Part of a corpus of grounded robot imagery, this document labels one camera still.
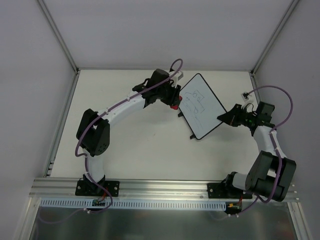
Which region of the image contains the red bone-shaped eraser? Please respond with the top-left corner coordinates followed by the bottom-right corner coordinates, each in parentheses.
top-left (170, 95), bottom-right (183, 110)

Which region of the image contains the black-framed small whiteboard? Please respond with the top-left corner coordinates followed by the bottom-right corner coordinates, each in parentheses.
top-left (178, 73), bottom-right (227, 140)

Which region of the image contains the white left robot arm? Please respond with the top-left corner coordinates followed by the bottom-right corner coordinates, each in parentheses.
top-left (75, 69), bottom-right (184, 197)

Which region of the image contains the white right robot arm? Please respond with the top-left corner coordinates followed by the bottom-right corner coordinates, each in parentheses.
top-left (217, 102), bottom-right (297, 202)

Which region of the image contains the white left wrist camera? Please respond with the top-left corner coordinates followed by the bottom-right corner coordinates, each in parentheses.
top-left (168, 71), bottom-right (184, 87)

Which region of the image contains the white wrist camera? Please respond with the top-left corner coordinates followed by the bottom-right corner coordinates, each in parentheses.
top-left (241, 92), bottom-right (254, 108)
top-left (168, 71), bottom-right (184, 87)

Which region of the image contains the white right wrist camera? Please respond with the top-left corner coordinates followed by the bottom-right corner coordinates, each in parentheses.
top-left (241, 92), bottom-right (254, 108)

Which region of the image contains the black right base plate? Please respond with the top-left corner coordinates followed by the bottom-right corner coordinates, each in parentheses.
top-left (207, 182), bottom-right (253, 200)

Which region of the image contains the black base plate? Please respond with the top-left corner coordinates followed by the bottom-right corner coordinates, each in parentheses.
top-left (75, 177), bottom-right (120, 197)
top-left (207, 182), bottom-right (253, 200)

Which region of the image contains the aluminium left corner post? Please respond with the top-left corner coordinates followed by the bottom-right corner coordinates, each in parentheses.
top-left (36, 0), bottom-right (79, 74)

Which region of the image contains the aluminium corner post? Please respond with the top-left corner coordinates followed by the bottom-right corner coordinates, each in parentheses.
top-left (250, 0), bottom-right (301, 76)
top-left (36, 0), bottom-right (79, 74)

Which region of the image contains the aluminium right corner post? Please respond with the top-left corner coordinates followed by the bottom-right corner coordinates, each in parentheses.
top-left (250, 0), bottom-right (301, 76)

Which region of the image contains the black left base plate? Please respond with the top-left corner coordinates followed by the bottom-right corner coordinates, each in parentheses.
top-left (75, 177), bottom-right (120, 197)

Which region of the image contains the aluminium mounting rail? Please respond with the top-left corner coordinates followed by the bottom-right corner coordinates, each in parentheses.
top-left (28, 177), bottom-right (301, 202)

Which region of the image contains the white slotted cable duct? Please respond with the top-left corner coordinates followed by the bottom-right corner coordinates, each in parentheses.
top-left (39, 198), bottom-right (227, 212)

